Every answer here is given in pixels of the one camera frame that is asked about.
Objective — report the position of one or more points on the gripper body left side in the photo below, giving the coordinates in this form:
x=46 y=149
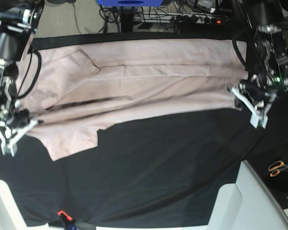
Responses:
x=258 y=91

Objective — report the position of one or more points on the gripper body right side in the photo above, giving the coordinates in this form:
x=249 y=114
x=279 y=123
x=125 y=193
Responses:
x=14 y=119

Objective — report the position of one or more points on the pink T-shirt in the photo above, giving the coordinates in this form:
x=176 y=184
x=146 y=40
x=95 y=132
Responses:
x=82 y=89

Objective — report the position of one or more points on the black table cloth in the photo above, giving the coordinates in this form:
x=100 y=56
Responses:
x=158 y=172

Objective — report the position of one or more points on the red black clamp bottom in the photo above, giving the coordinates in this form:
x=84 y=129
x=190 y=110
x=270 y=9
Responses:
x=68 y=223

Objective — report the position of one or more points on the white power strip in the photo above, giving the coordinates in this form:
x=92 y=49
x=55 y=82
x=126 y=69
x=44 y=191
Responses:
x=151 y=17

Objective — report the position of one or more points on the blue plastic box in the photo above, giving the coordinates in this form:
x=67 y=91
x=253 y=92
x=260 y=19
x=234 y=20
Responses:
x=135 y=3

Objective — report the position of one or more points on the black stand pole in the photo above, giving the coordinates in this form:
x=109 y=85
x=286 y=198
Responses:
x=126 y=19

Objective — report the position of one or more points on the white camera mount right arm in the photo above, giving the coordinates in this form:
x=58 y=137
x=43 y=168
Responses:
x=10 y=136

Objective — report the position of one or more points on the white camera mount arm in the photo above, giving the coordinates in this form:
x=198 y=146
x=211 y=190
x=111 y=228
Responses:
x=259 y=112
x=10 y=136

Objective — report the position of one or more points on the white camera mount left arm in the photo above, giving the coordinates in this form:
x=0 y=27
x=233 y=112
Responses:
x=259 y=112

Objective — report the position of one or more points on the orange handled scissors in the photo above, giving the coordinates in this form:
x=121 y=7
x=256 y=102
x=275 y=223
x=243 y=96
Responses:
x=276 y=168

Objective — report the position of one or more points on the white table frame left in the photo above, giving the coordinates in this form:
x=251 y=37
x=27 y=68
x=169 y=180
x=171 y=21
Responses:
x=10 y=216

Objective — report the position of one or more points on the white table frame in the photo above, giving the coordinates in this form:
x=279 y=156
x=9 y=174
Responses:
x=247 y=204
x=10 y=216

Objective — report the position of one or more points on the white table frame right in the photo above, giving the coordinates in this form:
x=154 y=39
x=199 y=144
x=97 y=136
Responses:
x=247 y=204

